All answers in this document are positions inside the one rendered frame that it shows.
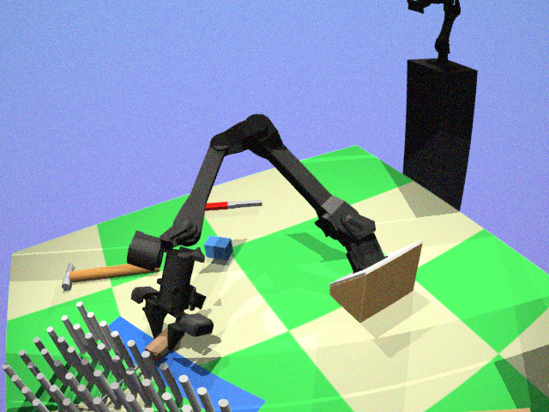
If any hammer with wooden handle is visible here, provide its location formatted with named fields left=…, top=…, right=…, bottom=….
left=62, top=264, right=152, bottom=290

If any blue box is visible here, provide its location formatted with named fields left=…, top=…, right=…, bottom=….
left=204, top=235, right=233, bottom=261

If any blue flat strip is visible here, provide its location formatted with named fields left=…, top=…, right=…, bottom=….
left=108, top=316, right=266, bottom=412

